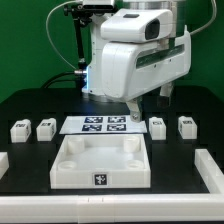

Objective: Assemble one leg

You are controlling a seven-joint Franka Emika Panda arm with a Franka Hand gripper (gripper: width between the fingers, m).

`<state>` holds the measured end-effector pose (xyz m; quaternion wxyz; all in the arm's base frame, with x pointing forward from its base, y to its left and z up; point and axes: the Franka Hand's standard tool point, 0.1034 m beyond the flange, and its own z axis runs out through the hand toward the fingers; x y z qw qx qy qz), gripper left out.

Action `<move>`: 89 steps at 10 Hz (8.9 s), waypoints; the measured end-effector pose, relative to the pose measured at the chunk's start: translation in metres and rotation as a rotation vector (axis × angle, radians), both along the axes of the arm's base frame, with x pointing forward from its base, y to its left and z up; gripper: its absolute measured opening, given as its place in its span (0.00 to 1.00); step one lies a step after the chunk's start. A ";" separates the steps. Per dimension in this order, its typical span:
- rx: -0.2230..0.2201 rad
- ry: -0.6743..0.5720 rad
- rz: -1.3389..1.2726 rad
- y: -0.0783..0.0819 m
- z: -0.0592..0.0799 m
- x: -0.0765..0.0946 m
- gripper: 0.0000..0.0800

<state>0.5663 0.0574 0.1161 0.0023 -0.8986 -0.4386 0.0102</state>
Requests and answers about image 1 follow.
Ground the white square table top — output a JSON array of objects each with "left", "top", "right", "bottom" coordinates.
[{"left": 50, "top": 134, "right": 151, "bottom": 189}]

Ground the grey cable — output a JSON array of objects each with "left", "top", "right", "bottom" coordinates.
[{"left": 45, "top": 0, "right": 84, "bottom": 72}]

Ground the black camera stand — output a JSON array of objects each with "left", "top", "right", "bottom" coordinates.
[{"left": 64, "top": 4, "right": 92, "bottom": 87}]

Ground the white sheet with AprilTags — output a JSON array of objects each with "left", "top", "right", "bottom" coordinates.
[{"left": 60, "top": 115, "right": 147, "bottom": 134}]

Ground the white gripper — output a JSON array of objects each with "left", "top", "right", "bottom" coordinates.
[{"left": 101, "top": 33, "right": 191, "bottom": 121}]

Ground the grey camera on stand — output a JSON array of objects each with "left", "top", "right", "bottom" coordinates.
[{"left": 83, "top": 0, "right": 115, "bottom": 10}]

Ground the black cable bundle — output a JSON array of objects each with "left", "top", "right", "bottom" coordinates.
[{"left": 41, "top": 71, "right": 84, "bottom": 90}]

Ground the white U-shaped obstacle fence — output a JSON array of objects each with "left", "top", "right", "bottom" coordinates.
[{"left": 0, "top": 149, "right": 224, "bottom": 224}]

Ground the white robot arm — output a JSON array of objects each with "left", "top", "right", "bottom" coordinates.
[{"left": 82, "top": 0, "right": 191, "bottom": 122}]

